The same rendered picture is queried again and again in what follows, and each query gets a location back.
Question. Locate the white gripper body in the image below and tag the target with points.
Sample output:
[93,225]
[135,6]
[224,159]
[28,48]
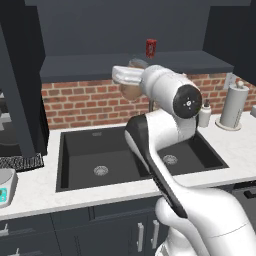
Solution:
[126,75]

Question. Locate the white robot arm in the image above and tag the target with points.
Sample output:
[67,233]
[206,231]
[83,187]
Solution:
[213,216]

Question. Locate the dark open cabinet door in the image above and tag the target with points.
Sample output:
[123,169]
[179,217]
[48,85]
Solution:
[20,110]

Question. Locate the dark upper cabinet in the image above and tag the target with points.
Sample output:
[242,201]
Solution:
[233,30]

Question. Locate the dark lower cabinet door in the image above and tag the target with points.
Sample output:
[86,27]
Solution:
[113,236]
[156,233]

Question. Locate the white digital scale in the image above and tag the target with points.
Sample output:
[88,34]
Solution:
[6,186]

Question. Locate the red can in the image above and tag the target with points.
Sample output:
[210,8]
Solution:
[151,48]

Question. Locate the black double sink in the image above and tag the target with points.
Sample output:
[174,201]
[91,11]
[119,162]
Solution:
[100,156]

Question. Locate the white soap dispenser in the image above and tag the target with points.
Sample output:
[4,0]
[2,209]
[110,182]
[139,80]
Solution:
[204,116]

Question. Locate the white paper towel holder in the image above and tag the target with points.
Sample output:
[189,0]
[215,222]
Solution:
[233,106]

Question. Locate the pale grey object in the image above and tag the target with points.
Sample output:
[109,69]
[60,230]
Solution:
[253,111]

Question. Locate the black woven mat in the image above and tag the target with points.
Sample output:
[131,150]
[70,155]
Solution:
[23,162]

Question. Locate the dark dishwasher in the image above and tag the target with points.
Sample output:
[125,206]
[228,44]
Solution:
[248,203]

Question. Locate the dark drawer front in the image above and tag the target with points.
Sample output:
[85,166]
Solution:
[26,226]

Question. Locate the dark wall shelf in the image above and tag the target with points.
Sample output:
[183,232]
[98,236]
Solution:
[83,66]

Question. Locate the grey wall outlet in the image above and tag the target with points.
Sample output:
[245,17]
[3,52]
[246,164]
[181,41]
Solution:
[231,81]

